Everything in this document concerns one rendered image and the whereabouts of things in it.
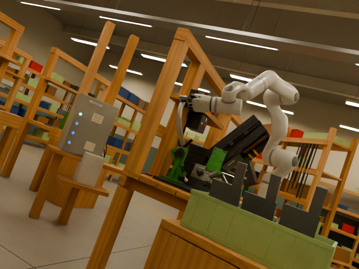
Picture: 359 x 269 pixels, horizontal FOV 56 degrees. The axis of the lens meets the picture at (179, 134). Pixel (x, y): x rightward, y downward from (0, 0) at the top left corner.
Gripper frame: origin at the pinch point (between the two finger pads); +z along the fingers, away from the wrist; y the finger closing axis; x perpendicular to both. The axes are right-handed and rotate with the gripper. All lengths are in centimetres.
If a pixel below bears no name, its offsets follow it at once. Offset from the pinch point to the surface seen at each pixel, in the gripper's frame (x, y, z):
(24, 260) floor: 73, -101, 113
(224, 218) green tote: 62, -4, -32
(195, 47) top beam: -79, -22, 11
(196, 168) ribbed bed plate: -24, -101, 5
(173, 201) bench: 26, -66, 8
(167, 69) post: -49, -18, 25
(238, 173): 41, -1, -35
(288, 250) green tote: 72, -2, -57
